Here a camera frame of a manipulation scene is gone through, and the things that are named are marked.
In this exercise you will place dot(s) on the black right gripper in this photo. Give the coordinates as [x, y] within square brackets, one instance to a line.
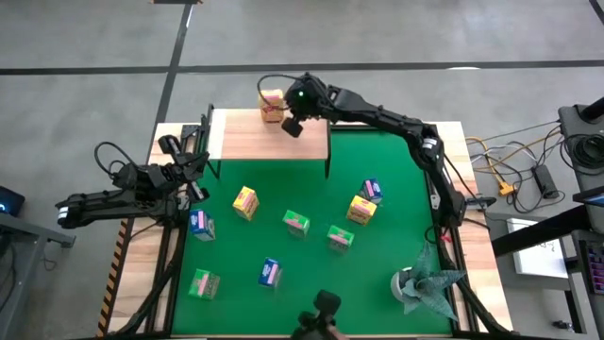
[309, 101]

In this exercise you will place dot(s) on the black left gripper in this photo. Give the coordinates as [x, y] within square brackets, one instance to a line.
[162, 178]

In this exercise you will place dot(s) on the yellow Corn Pops cereal box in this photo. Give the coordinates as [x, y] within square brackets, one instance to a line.
[246, 203]
[270, 96]
[361, 209]

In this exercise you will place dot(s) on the blue Frosted Flakes cereal box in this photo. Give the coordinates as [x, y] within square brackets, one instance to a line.
[371, 190]
[270, 272]
[202, 225]

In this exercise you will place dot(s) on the green Apple Jacks cereal box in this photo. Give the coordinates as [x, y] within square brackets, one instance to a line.
[204, 283]
[340, 237]
[296, 223]

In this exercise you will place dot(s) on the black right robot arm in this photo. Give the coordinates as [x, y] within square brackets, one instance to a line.
[377, 115]

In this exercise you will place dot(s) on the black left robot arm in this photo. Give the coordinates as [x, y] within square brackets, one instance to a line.
[104, 205]

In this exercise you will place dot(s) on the green table mat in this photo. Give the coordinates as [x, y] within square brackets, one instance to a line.
[236, 245]

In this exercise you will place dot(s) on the yellow black hazard tape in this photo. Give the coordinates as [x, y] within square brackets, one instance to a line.
[113, 274]

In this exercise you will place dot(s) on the black device blue light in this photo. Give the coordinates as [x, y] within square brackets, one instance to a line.
[9, 200]

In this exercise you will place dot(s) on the potted snake plant white pot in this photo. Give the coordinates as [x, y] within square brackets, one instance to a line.
[424, 288]

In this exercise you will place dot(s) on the black power adapter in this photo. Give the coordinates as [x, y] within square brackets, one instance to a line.
[545, 181]

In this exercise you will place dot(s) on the black metal beam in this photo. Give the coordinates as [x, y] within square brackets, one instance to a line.
[538, 232]

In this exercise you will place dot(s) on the white paper sheet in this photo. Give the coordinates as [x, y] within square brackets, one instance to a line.
[538, 257]

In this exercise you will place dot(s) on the dark laptop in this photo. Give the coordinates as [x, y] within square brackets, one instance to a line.
[590, 197]

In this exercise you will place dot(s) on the keyboard with coloured keys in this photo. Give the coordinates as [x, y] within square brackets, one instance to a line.
[595, 266]

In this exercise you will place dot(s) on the small black floor object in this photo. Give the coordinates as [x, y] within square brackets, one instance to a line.
[561, 325]

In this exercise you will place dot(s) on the wooden shelf black metal frame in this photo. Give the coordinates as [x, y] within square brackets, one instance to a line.
[245, 141]

